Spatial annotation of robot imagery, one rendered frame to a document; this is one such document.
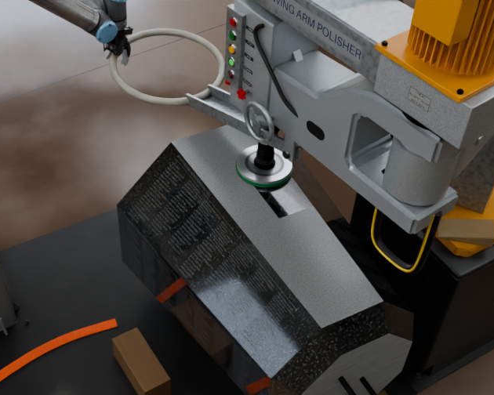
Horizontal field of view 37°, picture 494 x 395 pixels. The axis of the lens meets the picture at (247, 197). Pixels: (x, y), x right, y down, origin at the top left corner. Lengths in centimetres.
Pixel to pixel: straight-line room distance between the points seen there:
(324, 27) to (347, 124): 29
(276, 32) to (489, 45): 74
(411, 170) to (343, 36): 41
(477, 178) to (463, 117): 105
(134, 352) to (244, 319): 77
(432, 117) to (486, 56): 20
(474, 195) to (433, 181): 82
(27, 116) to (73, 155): 46
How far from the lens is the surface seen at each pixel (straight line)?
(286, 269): 252
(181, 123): 442
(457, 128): 189
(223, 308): 261
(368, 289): 251
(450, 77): 189
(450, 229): 287
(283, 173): 281
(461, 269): 283
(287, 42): 240
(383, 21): 210
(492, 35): 186
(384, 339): 251
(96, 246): 373
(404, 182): 215
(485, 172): 287
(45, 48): 513
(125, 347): 320
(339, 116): 223
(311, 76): 237
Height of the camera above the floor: 278
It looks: 45 degrees down
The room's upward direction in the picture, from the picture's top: 4 degrees clockwise
